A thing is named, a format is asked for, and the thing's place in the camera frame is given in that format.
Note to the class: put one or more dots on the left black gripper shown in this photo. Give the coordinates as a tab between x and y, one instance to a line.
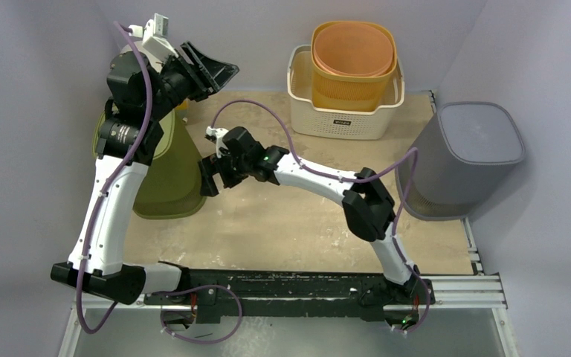
212	74

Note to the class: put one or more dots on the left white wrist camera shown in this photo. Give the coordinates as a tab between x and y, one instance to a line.
154	36

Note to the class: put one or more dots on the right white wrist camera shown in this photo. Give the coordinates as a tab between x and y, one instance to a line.
217	136

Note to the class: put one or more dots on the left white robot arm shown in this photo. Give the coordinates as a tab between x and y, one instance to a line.
141	96

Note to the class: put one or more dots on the aluminium rail frame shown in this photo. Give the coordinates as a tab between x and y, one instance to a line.
477	291

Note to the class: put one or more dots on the white perforated storage basket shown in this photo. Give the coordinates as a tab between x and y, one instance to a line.
330	123

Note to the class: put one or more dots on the olive green mesh bin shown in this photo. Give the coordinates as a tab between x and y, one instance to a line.
171	188

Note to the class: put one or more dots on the small round drawer cabinet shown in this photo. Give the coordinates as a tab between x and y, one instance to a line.
183	106

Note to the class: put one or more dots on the grey mesh waste bin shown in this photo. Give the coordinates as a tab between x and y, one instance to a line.
465	151

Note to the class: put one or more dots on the yellow mesh bin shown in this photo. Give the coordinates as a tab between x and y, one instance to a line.
357	94

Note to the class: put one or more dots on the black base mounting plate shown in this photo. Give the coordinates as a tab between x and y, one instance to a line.
298	294

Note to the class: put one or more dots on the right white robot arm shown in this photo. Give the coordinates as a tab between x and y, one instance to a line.
368	207

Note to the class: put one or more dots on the orange inner bin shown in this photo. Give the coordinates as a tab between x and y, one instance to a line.
354	49

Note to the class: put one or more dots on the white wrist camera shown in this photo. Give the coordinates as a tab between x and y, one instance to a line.
154	36
217	136

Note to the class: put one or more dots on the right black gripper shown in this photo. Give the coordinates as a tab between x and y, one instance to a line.
223	169

